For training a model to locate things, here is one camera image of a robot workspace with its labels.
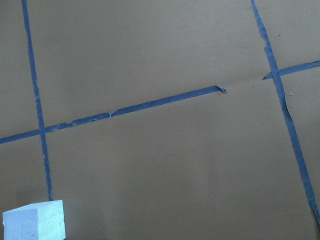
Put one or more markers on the light blue foam block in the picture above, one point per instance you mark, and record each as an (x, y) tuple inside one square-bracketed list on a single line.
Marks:
[(36, 221)]

